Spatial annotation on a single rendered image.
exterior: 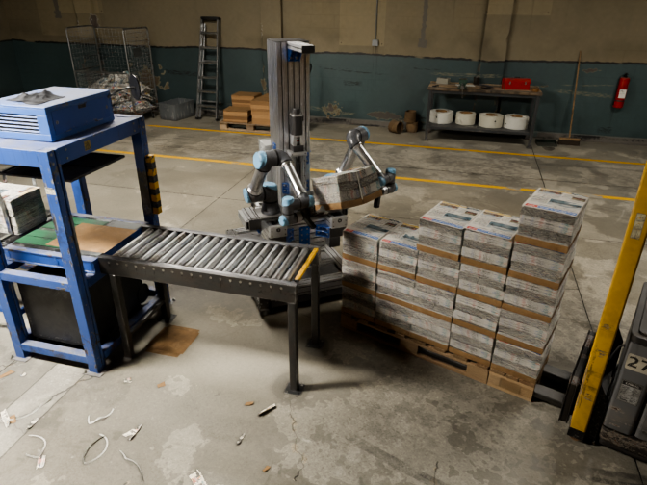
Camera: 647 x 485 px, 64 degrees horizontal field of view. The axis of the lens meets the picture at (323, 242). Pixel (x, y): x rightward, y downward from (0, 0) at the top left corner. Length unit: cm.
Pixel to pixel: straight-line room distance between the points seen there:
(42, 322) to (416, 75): 768
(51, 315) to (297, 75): 240
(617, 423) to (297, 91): 294
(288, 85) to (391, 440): 251
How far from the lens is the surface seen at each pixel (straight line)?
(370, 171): 360
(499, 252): 324
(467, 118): 945
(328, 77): 1025
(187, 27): 1123
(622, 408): 338
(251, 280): 313
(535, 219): 311
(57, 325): 404
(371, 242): 359
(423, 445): 327
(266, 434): 328
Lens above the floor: 237
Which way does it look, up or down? 26 degrees down
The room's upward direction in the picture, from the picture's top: straight up
